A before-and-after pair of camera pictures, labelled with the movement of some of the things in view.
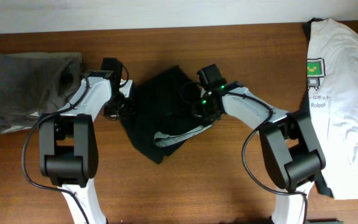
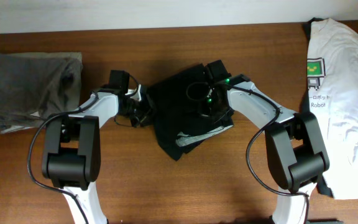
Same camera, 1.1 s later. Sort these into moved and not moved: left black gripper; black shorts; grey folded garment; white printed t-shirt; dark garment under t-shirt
Moved: black shorts; left black gripper
Not moved: white printed t-shirt; dark garment under t-shirt; grey folded garment
